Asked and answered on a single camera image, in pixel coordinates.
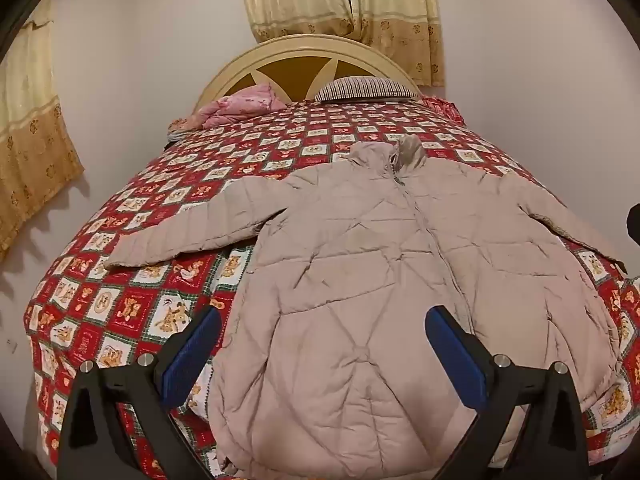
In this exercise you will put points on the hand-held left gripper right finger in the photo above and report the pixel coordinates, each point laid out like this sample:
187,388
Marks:
455,355

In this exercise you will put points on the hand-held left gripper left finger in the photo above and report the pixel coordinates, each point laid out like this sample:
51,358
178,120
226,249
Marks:
192,350

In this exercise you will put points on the beige quilted puffer jacket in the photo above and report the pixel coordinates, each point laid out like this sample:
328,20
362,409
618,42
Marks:
360,270

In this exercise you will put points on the red checkered printed bedspread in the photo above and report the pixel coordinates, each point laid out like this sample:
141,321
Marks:
165,200

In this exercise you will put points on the dark object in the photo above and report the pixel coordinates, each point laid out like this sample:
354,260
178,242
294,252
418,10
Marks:
635,222

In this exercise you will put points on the pink crumpled blanket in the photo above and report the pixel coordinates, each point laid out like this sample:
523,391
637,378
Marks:
235,105

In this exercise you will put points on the yellow patterned side curtain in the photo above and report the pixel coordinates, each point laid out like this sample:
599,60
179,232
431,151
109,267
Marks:
30,150

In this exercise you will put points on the striped pillow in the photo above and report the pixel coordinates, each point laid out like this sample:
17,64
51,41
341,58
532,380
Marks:
367,88

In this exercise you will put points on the cream wooden headboard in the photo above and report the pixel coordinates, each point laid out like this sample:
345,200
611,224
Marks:
295,62

